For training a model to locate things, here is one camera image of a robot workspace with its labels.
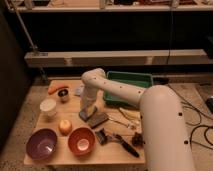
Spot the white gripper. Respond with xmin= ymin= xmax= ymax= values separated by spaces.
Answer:
xmin=80 ymin=87 xmax=97 ymax=114

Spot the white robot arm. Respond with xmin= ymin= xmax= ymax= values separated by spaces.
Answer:
xmin=81 ymin=68 xmax=195 ymax=171

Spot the grey cloth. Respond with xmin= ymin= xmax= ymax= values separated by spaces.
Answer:
xmin=74 ymin=85 xmax=84 ymax=97

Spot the dark rectangular block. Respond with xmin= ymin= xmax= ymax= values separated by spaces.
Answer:
xmin=88 ymin=113 xmax=109 ymax=129

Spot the small metal cup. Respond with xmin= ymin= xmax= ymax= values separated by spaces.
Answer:
xmin=58 ymin=89 xmax=69 ymax=103

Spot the orange carrot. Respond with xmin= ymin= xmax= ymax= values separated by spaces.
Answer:
xmin=48 ymin=84 xmax=69 ymax=95

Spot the yellow apple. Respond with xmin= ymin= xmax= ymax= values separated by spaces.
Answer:
xmin=58 ymin=120 xmax=72 ymax=135

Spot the small dark clip object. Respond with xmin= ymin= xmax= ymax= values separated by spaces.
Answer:
xmin=95 ymin=129 xmax=108 ymax=145

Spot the white cup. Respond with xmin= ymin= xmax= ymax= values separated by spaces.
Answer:
xmin=40 ymin=99 xmax=57 ymax=117

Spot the orange bowl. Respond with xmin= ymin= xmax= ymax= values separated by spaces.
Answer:
xmin=68 ymin=127 xmax=95 ymax=156

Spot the metal spoon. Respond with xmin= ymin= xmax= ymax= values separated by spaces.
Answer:
xmin=108 ymin=116 xmax=137 ymax=130

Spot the green plastic tray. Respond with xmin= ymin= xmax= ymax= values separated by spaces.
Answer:
xmin=103 ymin=71 xmax=154 ymax=106

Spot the dark brown clump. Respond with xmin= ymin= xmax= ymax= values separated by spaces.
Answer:
xmin=131 ymin=132 xmax=143 ymax=147

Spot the purple bowl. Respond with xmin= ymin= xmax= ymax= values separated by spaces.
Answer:
xmin=26 ymin=128 xmax=57 ymax=160

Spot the metal diagonal pole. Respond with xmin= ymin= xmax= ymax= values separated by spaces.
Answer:
xmin=9 ymin=0 xmax=48 ymax=56

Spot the white shelf beam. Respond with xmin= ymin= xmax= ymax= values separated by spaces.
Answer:
xmin=25 ymin=49 xmax=213 ymax=68

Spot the black handled tool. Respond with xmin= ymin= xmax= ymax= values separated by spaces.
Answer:
xmin=114 ymin=134 xmax=140 ymax=158

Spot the black floor cable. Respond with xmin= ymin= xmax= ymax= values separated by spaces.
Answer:
xmin=166 ymin=84 xmax=213 ymax=150

